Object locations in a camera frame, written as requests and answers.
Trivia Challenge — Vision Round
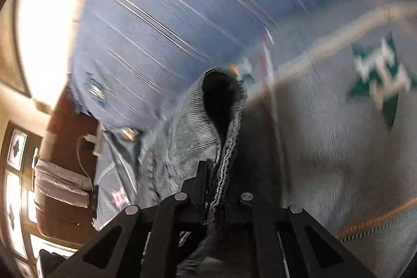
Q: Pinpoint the white charging cable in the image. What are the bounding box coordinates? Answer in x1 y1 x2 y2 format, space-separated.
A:
76 134 96 191

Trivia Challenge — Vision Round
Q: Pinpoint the grey folded cloth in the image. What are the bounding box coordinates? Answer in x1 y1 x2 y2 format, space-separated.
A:
33 159 92 209

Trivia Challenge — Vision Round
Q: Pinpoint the wooden glass-paned door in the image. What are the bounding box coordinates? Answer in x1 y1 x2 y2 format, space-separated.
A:
0 122 44 276

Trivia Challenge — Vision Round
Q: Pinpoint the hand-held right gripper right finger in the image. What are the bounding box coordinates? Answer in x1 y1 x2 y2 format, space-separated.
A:
228 191 375 278

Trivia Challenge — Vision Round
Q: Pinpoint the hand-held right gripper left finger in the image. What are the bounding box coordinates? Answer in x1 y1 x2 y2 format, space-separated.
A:
70 161 209 278

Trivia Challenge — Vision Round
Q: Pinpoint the blue plaid quilt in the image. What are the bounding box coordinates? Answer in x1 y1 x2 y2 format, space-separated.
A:
70 0 391 135

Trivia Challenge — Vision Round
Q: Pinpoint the grey printed bed sheet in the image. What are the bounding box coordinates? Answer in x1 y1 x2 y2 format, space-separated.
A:
93 3 417 278

